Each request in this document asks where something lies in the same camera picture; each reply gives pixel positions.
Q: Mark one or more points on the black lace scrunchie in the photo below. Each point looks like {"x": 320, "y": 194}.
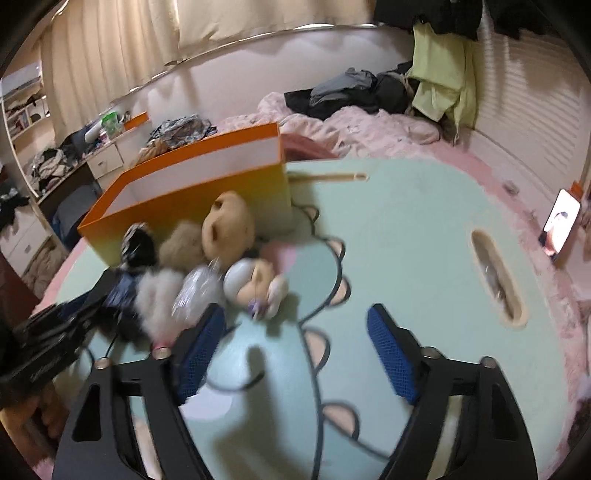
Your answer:
{"x": 137, "y": 247}

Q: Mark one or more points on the tan capybara plush toy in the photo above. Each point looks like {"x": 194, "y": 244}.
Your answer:
{"x": 228, "y": 230}

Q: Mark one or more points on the tan fluffy pompom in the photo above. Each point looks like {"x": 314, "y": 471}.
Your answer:
{"x": 182, "y": 251}

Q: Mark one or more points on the mint green cartoon mat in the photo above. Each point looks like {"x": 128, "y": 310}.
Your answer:
{"x": 305, "y": 396}

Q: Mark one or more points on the white grey fluffy pompom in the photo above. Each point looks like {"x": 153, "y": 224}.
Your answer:
{"x": 156, "y": 292}

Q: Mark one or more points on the person's left hand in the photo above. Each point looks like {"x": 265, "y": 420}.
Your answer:
{"x": 48, "y": 403}

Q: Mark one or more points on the lime green cloth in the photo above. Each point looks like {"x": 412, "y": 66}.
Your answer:
{"x": 444, "y": 66}

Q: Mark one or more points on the patterned grey clothes pile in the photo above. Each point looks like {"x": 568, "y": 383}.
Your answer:
{"x": 182, "y": 131}

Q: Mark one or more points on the smartphone with lit screen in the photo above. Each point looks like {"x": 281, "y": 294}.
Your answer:
{"x": 559, "y": 223}

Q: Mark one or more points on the baby figure white cap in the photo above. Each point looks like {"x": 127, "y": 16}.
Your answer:
{"x": 254, "y": 286}

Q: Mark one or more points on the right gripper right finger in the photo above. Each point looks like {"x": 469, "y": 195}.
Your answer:
{"x": 421, "y": 376}

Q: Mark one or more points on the clear crinkled plastic bag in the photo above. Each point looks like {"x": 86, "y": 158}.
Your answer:
{"x": 201, "y": 288}

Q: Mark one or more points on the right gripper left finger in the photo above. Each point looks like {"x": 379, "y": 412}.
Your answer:
{"x": 168, "y": 378}

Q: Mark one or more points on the pink patterned duvet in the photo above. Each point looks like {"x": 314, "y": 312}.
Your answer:
{"x": 350, "y": 132}

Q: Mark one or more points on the orange cardboard box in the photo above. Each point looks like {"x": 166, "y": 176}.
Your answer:
{"x": 183, "y": 184}

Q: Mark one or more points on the dark clothes pile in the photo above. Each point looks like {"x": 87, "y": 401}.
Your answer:
{"x": 392, "y": 91}

